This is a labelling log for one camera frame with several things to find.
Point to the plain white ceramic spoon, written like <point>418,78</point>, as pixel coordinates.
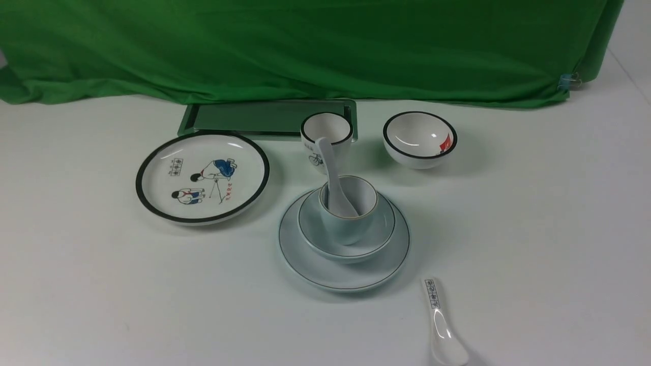
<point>338,203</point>

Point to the pale blue plain plate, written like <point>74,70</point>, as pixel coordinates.
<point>300,259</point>

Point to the black-rimmed illustrated plate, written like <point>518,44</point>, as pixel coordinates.
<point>202,178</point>

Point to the white cup with bicycle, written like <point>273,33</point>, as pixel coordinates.
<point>335,128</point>

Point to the pale blue plain cup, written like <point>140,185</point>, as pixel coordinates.
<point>363,197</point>

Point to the green rectangular tray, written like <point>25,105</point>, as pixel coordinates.
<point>278,120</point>

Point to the blue binder clip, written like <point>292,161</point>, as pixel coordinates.
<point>569,82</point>

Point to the green backdrop cloth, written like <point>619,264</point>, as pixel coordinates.
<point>507,54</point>

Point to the black-rimmed white bowl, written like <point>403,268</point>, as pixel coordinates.
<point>419,140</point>

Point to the pale blue shallow bowl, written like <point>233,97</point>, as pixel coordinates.
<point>322,242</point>

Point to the white spoon with label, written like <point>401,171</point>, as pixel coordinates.
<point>445,348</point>

